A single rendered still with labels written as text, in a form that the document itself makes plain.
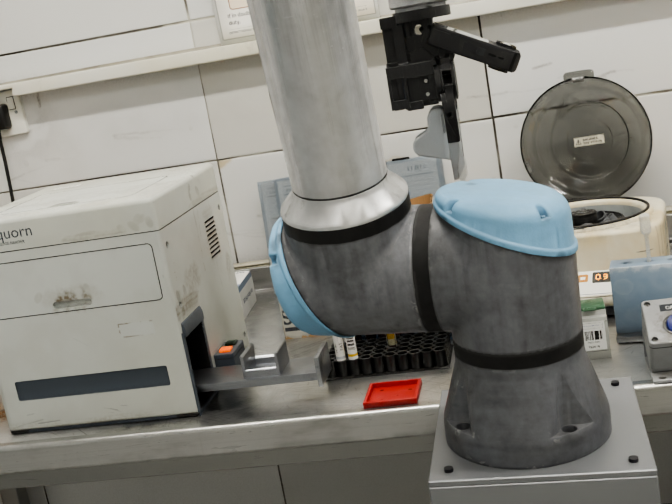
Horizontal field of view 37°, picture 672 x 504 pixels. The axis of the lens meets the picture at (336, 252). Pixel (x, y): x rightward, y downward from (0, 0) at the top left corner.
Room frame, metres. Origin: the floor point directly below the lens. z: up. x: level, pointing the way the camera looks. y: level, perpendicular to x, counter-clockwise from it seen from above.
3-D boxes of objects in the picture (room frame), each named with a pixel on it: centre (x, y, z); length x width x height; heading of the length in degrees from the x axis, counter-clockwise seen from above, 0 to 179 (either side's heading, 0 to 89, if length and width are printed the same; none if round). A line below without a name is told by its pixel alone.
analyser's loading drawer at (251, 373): (1.30, 0.14, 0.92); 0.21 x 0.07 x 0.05; 78
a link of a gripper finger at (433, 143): (1.25, -0.15, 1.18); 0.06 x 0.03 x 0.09; 80
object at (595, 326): (1.24, -0.31, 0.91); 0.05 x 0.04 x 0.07; 168
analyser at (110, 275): (1.43, 0.31, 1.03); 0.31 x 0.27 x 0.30; 78
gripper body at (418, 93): (1.27, -0.15, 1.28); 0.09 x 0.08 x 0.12; 80
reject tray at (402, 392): (1.22, -0.04, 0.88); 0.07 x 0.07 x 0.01; 78
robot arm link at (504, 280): (0.87, -0.14, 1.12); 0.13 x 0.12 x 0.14; 72
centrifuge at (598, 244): (1.52, -0.38, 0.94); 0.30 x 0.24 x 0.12; 159
